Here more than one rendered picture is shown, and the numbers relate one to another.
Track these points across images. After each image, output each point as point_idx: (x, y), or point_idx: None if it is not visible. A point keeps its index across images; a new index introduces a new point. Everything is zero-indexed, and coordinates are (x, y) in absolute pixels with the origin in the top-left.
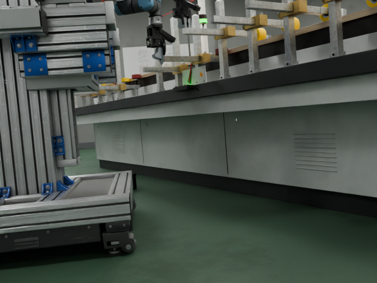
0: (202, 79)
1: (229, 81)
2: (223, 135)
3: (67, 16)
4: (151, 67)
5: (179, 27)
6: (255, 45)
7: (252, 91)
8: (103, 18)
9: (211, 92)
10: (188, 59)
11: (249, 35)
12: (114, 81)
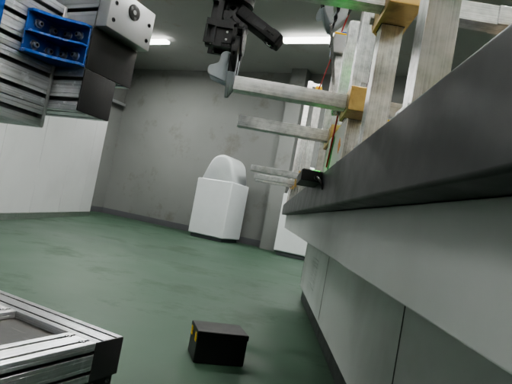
0: (337, 158)
1: (350, 161)
2: (398, 334)
3: None
4: (255, 119)
5: (317, 18)
6: (446, 2)
7: (398, 209)
8: None
9: (329, 195)
10: (307, 97)
11: None
12: (79, 112)
